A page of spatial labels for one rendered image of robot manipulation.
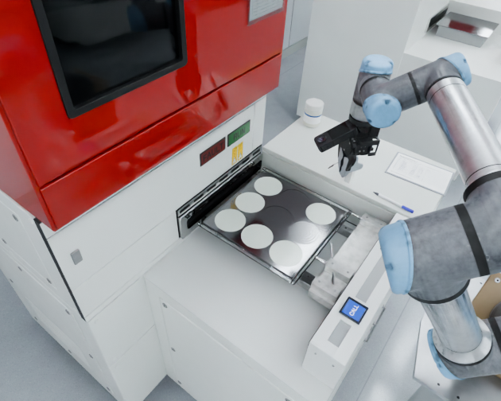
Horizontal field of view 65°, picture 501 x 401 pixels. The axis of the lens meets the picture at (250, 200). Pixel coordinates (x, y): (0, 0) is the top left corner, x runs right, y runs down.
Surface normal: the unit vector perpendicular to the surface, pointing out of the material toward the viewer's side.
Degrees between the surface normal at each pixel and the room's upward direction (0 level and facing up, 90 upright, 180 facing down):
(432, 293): 99
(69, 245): 90
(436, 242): 41
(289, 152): 0
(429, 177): 0
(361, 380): 0
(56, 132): 90
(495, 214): 24
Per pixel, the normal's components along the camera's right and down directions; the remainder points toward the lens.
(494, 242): -0.25, 0.04
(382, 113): -0.07, 0.70
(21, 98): 0.80, 0.44
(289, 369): 0.05, -0.72
